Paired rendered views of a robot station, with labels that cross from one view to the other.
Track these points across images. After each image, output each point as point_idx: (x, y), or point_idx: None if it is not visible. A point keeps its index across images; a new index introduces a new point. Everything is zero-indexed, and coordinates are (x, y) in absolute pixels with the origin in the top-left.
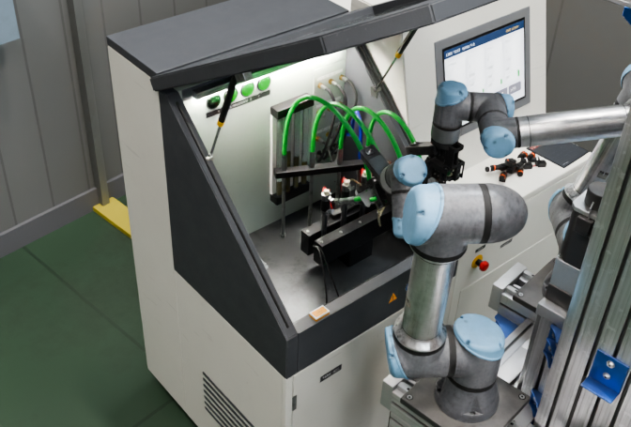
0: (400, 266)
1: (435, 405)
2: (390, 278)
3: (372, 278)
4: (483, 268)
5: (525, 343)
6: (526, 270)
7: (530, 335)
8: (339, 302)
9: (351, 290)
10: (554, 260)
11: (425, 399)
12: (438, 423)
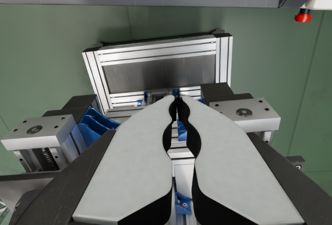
0: None
1: (16, 201)
2: (127, 1)
3: None
4: (296, 20)
5: (180, 165)
6: (269, 133)
7: (192, 163)
8: None
9: None
10: (298, 165)
11: (11, 194)
12: (10, 210)
